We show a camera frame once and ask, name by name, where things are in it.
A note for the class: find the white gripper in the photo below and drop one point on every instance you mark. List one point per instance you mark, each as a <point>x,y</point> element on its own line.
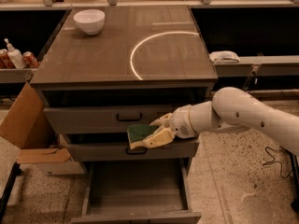
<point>179,121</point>

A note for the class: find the green and yellow sponge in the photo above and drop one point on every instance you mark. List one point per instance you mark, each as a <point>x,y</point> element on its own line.
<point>137,134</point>

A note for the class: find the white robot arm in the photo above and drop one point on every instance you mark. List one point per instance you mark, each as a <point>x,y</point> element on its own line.
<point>230,110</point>

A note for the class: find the middle grey drawer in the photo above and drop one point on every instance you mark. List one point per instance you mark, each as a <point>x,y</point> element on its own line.
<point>120,151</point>

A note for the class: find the open bottom grey drawer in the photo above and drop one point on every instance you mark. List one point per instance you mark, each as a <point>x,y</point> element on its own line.
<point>138,192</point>

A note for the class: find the top grey drawer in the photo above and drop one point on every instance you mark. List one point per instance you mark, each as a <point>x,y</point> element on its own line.
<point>103,119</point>

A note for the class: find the grey drawer cabinet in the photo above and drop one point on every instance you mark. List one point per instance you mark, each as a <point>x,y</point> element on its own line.
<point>143,56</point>

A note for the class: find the folded white cloth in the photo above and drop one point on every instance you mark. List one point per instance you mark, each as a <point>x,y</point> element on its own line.
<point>224,56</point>

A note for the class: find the white ceramic bowl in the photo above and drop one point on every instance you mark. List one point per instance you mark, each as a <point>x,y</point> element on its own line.
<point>90,21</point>

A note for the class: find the brown cardboard box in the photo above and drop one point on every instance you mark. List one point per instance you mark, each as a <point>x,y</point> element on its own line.
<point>27,128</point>

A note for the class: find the black stand leg right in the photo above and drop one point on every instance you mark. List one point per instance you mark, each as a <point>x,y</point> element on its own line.
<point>295,174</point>

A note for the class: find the black stand leg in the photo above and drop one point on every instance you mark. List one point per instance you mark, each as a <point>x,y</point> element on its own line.
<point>295,174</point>
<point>15,171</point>

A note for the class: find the black stand leg left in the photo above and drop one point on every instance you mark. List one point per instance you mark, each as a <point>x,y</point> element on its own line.
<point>15,171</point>

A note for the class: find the white pump bottle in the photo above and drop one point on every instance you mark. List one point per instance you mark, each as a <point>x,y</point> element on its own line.
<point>15,55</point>

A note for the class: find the red soda can at edge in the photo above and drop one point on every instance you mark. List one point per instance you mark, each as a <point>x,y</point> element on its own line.
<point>5,61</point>

